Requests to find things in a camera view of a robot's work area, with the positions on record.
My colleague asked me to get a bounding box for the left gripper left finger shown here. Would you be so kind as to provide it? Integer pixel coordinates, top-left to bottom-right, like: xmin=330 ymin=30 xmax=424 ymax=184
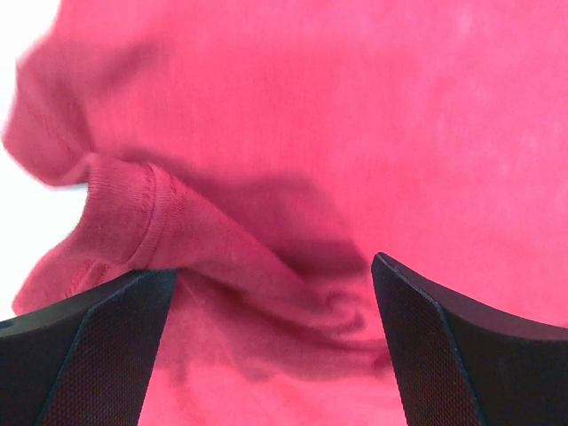
xmin=1 ymin=271 xmax=178 ymax=426

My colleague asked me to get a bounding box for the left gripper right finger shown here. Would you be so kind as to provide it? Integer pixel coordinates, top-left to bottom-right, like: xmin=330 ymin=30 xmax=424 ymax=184
xmin=372 ymin=253 xmax=567 ymax=425

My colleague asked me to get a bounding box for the dark red t shirt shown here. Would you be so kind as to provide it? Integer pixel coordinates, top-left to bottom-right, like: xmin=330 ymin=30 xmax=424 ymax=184
xmin=3 ymin=1 xmax=567 ymax=425

